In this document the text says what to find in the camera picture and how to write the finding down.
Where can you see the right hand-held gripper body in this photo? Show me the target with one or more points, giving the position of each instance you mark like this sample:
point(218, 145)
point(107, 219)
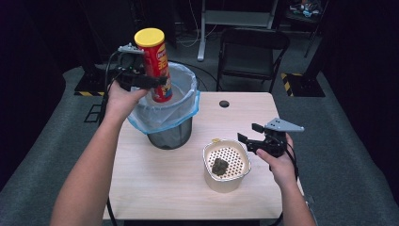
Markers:
point(274, 142)

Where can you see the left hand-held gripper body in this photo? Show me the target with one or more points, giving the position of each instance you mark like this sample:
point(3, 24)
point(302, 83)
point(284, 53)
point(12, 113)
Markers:
point(130, 70)

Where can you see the red chip can yellow lid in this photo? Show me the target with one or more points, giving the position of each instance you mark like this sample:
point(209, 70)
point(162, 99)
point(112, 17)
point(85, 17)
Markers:
point(156, 66)

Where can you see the wet tea leaves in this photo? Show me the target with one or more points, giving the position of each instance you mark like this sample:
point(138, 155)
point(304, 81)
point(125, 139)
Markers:
point(220, 166)

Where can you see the translucent blue bin liner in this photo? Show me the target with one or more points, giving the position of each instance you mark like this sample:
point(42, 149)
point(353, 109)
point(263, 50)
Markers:
point(175, 116)

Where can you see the beige strainer container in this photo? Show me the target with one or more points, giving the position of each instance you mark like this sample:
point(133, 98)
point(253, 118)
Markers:
point(224, 183)

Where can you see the black mesh trash bin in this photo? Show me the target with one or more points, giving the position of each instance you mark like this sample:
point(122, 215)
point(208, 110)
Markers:
point(171, 138)

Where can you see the person's right hand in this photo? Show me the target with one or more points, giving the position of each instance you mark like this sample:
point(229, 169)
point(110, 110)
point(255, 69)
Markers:
point(282, 169)

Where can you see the person's left hand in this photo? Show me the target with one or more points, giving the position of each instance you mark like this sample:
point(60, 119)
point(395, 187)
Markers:
point(120, 102)

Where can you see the dark cabinet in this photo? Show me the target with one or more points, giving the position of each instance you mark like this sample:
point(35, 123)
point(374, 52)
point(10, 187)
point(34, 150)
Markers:
point(103, 25)

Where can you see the black folding chair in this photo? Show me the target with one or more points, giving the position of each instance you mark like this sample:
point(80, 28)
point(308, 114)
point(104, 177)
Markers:
point(251, 62)

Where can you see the dark cart with clutter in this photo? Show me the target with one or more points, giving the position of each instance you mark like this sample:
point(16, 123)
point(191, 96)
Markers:
point(306, 12)

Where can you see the black yellow striped base plate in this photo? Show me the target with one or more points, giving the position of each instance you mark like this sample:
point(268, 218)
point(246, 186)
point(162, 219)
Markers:
point(306, 86)
point(91, 88)

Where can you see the white desk frame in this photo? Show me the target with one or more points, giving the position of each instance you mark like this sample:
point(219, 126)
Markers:
point(235, 18)

